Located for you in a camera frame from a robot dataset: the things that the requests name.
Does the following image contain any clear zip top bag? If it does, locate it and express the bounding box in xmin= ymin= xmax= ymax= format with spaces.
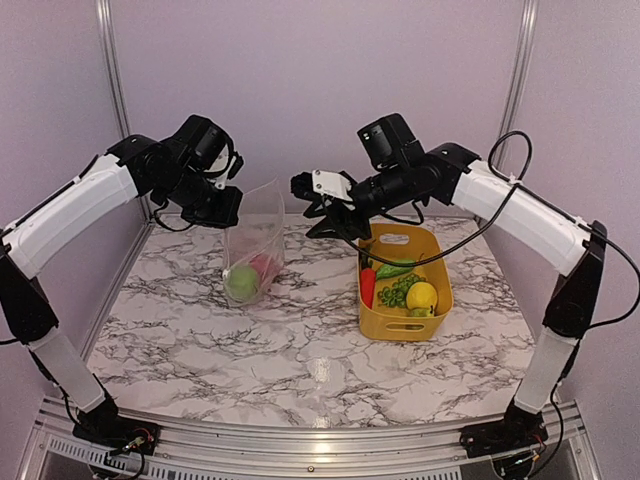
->
xmin=222 ymin=179 xmax=285 ymax=307

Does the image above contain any aluminium frame post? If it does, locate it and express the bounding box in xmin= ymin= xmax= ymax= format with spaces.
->
xmin=96 ymin=0 xmax=131 ymax=138
xmin=494 ymin=0 xmax=541 ymax=151

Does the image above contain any left aluminium frame post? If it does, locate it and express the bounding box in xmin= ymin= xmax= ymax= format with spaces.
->
xmin=96 ymin=0 xmax=131 ymax=138

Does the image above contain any right aluminium frame post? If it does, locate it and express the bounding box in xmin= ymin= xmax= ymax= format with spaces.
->
xmin=494 ymin=0 xmax=541 ymax=151

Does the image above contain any orange carrot toy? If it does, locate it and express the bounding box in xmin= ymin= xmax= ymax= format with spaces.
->
xmin=359 ymin=256 xmax=376 ymax=308

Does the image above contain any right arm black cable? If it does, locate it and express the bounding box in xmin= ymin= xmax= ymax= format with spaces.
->
xmin=357 ymin=130 xmax=640 ymax=331

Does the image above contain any green apple toy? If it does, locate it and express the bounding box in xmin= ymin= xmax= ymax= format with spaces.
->
xmin=224 ymin=265 xmax=260 ymax=302

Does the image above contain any green grapes toy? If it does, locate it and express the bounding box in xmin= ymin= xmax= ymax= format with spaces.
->
xmin=377 ymin=274 xmax=425 ymax=308

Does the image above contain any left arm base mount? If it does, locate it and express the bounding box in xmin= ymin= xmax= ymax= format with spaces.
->
xmin=72 ymin=417 xmax=160 ymax=456

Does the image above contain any green pear toy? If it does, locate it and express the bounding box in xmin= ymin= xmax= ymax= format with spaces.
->
xmin=408 ymin=305 xmax=436 ymax=318

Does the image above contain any green bitter gourd toy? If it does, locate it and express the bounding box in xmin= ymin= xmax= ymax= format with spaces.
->
xmin=376 ymin=259 xmax=414 ymax=281

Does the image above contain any red apple toy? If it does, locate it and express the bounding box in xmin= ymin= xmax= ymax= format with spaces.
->
xmin=249 ymin=253 xmax=280 ymax=286

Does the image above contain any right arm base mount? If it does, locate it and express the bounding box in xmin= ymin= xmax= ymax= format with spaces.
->
xmin=459 ymin=420 xmax=548 ymax=458

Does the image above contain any yellow plastic basket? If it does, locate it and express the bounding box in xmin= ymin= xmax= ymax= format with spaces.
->
xmin=358 ymin=223 xmax=453 ymax=342

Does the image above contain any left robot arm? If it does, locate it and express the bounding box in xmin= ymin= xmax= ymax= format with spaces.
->
xmin=1 ymin=115 xmax=244 ymax=445

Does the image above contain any yellow lemon toy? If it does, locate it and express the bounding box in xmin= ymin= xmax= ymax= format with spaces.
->
xmin=405 ymin=282 xmax=438 ymax=310

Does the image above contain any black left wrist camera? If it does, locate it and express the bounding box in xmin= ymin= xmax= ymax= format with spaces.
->
xmin=172 ymin=114 xmax=244 ymax=179

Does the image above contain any aluminium front rail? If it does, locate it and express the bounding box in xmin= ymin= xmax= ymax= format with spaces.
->
xmin=29 ymin=399 xmax=601 ymax=480

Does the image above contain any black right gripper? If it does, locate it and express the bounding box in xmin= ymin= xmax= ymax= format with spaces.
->
xmin=305 ymin=162 xmax=415 ymax=240

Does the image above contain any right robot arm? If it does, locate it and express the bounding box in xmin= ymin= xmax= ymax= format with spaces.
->
xmin=290 ymin=141 xmax=607 ymax=448

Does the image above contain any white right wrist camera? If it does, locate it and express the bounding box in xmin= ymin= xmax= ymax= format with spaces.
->
xmin=290 ymin=170 xmax=355 ymax=202

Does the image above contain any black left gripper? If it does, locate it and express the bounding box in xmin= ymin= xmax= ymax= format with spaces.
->
xmin=155 ymin=164 xmax=242 ymax=228

